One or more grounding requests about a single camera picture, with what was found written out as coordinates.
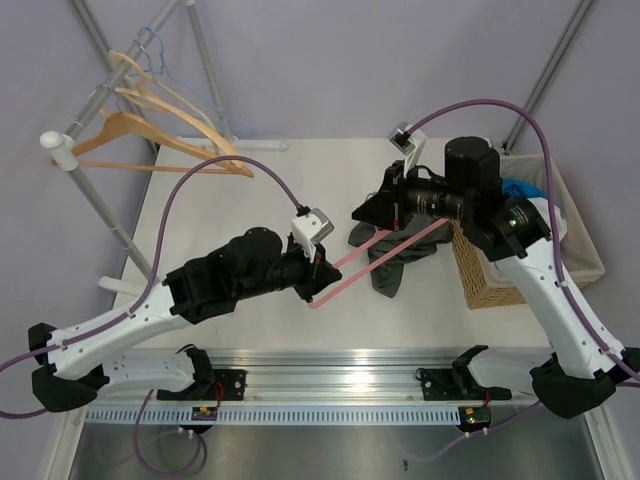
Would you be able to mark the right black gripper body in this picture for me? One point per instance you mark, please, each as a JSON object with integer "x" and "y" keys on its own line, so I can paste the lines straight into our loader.
{"x": 410, "y": 194}

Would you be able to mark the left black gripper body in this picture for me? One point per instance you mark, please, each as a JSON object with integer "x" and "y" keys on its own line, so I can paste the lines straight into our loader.
{"x": 305, "y": 272}

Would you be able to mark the dark grey t shirt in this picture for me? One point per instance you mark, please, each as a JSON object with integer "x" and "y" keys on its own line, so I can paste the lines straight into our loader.
{"x": 386, "y": 278}

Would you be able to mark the bright blue t shirt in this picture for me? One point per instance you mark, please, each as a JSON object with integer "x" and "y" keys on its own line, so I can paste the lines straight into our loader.
{"x": 518, "y": 188}

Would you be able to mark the white t shirt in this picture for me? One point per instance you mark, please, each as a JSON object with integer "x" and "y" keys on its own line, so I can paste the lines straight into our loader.
{"x": 542, "y": 206}

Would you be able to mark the light blue wire hanger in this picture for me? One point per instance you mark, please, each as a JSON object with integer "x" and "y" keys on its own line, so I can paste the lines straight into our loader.
{"x": 165, "y": 71}

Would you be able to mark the beige wooden hanger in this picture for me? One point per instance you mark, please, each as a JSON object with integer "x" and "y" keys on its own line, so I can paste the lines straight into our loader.
{"x": 170, "y": 105}

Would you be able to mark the brown wooden hanger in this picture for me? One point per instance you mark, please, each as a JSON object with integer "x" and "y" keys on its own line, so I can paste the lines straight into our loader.
{"x": 150, "y": 145}

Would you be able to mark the cream plastic hanger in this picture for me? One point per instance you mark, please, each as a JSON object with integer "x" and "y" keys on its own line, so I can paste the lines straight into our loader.
{"x": 143, "y": 77}

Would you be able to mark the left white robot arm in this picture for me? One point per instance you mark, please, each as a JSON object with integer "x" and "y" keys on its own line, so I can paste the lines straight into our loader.
{"x": 81, "y": 363}

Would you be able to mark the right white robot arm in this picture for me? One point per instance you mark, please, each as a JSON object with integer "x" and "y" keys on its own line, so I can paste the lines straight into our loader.
{"x": 586, "y": 363}

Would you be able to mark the wicker laundry basket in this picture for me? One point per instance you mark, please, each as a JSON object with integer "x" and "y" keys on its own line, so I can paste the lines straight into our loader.
{"x": 484, "y": 285}

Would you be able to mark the metal clothes rack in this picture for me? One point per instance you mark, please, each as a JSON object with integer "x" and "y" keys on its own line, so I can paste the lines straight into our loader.
{"x": 115, "y": 76}

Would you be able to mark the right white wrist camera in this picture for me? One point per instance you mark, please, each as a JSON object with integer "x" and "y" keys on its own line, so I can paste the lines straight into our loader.
{"x": 411, "y": 145}

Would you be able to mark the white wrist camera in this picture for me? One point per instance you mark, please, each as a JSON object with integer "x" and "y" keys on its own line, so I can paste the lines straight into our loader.
{"x": 411, "y": 145}
{"x": 309, "y": 228}

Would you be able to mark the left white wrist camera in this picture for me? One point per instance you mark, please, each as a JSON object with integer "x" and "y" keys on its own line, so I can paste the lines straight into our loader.
{"x": 309, "y": 228}

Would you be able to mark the aluminium mounting rail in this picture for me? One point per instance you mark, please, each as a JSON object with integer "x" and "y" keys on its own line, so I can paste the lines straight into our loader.
{"x": 358, "y": 376}

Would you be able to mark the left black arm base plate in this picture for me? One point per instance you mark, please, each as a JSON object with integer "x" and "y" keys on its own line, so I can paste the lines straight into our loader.
{"x": 220, "y": 384}

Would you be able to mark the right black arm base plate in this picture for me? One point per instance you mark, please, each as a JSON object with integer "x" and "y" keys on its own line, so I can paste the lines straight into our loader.
{"x": 439, "y": 384}

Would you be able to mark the white slotted cable duct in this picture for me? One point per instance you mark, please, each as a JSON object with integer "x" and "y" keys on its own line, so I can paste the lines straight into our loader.
{"x": 277, "y": 415}

